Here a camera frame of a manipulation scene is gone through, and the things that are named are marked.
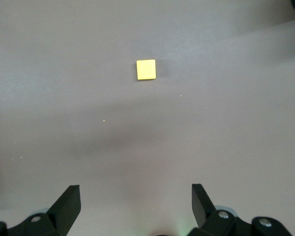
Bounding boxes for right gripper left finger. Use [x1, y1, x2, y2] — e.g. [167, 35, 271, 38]
[8, 184, 81, 236]

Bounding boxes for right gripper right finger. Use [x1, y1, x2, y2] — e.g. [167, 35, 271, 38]
[189, 183, 251, 236]

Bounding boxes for yellow cube block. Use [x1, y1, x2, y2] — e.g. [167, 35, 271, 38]
[136, 59, 157, 81]

